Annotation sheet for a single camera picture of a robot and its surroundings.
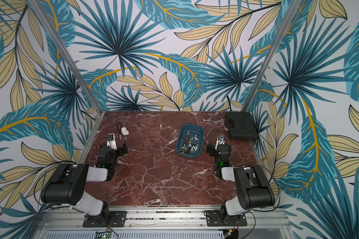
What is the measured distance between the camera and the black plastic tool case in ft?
3.35

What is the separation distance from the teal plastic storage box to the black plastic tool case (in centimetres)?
20

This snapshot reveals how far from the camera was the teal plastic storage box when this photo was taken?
97 centimetres
